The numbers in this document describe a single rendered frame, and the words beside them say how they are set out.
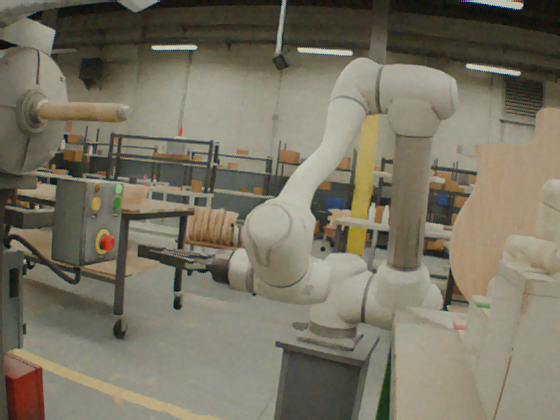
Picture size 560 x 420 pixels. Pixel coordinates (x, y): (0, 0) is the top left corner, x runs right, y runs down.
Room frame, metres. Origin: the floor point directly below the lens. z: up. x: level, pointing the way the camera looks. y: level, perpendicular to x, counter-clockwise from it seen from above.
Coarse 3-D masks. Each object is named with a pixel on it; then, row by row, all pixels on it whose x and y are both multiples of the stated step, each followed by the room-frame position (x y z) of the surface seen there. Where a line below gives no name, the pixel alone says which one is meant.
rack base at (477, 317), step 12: (480, 300) 0.65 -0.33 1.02; (468, 312) 0.68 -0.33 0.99; (480, 312) 0.59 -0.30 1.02; (468, 324) 0.66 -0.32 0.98; (480, 324) 0.57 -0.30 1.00; (468, 336) 0.64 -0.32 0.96; (480, 336) 0.56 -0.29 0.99; (468, 348) 0.62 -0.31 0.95; (480, 348) 0.54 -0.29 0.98; (468, 360) 0.60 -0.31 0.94
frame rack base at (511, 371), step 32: (512, 288) 0.44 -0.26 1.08; (544, 288) 0.39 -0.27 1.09; (512, 320) 0.42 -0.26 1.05; (544, 320) 0.39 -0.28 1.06; (512, 352) 0.40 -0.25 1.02; (544, 352) 0.39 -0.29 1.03; (480, 384) 0.49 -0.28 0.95; (512, 384) 0.39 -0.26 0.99; (544, 384) 0.38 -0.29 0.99; (512, 416) 0.39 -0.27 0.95; (544, 416) 0.38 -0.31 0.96
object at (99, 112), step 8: (48, 104) 0.75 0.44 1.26; (56, 104) 0.74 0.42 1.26; (64, 104) 0.74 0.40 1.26; (72, 104) 0.74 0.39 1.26; (80, 104) 0.73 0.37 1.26; (88, 104) 0.73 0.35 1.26; (96, 104) 0.72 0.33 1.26; (104, 104) 0.72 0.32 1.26; (112, 104) 0.72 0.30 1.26; (120, 104) 0.72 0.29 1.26; (40, 112) 0.75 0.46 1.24; (48, 112) 0.74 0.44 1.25; (56, 112) 0.74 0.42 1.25; (64, 112) 0.73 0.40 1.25; (72, 112) 0.73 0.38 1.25; (80, 112) 0.72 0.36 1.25; (88, 112) 0.72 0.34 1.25; (96, 112) 0.72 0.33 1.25; (104, 112) 0.71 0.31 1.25; (112, 112) 0.71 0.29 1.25; (80, 120) 0.74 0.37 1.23; (88, 120) 0.73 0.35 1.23; (96, 120) 0.73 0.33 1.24; (104, 120) 0.72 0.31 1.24; (112, 120) 0.72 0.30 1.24
